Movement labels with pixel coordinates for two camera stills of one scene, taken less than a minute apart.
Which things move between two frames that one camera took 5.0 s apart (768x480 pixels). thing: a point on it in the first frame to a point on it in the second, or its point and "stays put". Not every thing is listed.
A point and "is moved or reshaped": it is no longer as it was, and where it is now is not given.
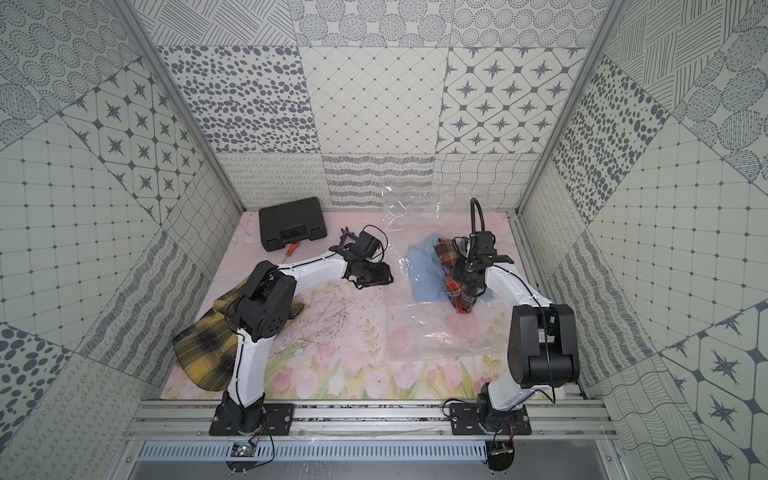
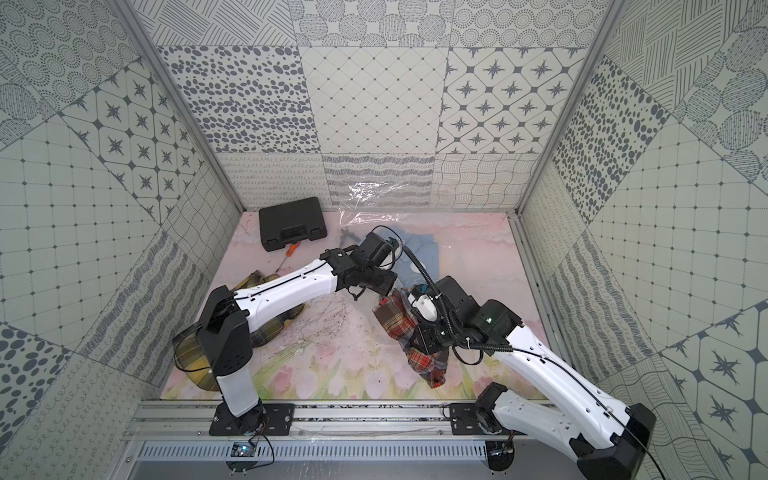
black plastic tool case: (291, 223) stays put
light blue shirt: (427, 274) is moved or reshaped
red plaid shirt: (463, 300) to (393, 313)
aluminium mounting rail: (177, 419) stays put
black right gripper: (458, 274) to (422, 331)
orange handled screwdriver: (291, 250) stays put
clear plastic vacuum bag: (415, 329) to (407, 215)
